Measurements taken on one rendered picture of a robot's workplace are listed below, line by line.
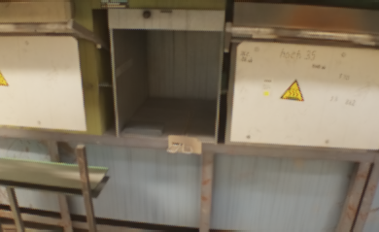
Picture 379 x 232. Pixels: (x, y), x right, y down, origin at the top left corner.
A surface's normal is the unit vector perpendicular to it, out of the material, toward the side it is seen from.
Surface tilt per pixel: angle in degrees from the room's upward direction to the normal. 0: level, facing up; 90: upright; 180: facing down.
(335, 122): 90
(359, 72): 90
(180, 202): 90
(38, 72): 90
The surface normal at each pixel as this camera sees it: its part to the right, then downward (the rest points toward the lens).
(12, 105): -0.11, 0.37
